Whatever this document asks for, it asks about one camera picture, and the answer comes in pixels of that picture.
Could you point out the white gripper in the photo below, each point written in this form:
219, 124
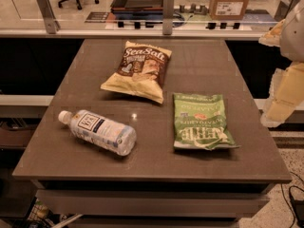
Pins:
294, 37

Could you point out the clear plastic water bottle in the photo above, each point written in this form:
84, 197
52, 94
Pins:
101, 131

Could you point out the cardboard box with label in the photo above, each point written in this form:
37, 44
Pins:
227, 9

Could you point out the green kettle chips bag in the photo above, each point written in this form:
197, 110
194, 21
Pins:
200, 122

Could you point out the sea salt chips bag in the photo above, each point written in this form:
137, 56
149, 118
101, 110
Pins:
141, 72

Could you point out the orange black equipment case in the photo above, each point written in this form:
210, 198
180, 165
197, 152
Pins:
141, 0

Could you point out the right metal glass bracket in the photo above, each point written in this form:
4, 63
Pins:
284, 7

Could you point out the left metal glass bracket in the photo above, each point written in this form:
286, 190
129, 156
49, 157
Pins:
51, 24

